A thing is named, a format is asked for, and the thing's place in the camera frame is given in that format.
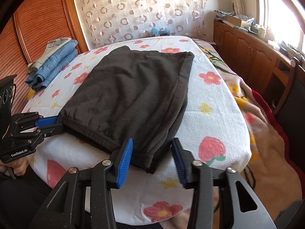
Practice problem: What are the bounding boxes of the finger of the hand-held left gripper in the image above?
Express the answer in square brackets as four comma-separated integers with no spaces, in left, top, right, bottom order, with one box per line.
[35,116,60,127]
[36,123,65,138]

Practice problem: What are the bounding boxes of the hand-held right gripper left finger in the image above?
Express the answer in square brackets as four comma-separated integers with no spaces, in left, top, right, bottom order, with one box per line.
[30,137,134,229]

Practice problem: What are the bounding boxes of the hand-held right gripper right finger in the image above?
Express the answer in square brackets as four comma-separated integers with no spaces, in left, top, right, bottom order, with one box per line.
[172,137,277,229]

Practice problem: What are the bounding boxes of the black pants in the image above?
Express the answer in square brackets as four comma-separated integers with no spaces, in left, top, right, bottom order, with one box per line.
[58,45,195,174]

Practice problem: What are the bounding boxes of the folded khaki pants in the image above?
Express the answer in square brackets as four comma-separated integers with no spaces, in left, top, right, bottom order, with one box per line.
[27,37,72,75]

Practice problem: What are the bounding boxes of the person's left hand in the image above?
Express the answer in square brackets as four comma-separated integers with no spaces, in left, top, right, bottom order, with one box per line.
[11,159,27,176]

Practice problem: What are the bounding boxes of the folded blue jeans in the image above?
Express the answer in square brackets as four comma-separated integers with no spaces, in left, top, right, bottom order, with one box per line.
[25,40,79,92]

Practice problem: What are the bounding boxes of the bed with floral sheet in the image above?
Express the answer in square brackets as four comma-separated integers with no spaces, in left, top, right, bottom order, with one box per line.
[21,35,252,225]

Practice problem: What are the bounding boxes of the person's dark clothing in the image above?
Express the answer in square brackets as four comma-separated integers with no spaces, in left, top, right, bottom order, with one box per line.
[0,169,51,229]

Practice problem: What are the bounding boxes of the colourful floral blanket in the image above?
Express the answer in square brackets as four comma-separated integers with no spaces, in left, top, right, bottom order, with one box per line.
[193,38,305,229]

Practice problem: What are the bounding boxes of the wooden slatted wardrobe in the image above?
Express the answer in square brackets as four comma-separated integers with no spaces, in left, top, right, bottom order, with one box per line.
[0,0,90,117]

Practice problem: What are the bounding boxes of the dark wooden chair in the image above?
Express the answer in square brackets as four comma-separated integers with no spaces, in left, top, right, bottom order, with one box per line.
[273,57,305,148]

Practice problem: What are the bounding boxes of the long wooden cabinet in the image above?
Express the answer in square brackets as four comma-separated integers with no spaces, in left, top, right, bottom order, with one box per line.
[213,20,296,96]

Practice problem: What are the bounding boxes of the blue plastic bag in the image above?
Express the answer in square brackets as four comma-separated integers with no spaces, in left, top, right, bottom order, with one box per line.
[151,27,171,37]

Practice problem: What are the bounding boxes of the circle patterned sheer curtain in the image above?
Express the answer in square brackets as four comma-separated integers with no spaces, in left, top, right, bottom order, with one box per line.
[76,0,209,47]

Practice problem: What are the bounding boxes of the open cardboard box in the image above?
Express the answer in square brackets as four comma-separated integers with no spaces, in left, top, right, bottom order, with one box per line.
[226,14,250,28]

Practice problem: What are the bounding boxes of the patterned fabric pile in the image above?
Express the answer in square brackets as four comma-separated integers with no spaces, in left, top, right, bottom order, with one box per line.
[214,10,236,19]

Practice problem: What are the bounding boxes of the wooden framed window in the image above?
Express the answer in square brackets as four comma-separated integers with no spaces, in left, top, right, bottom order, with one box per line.
[256,0,305,50]

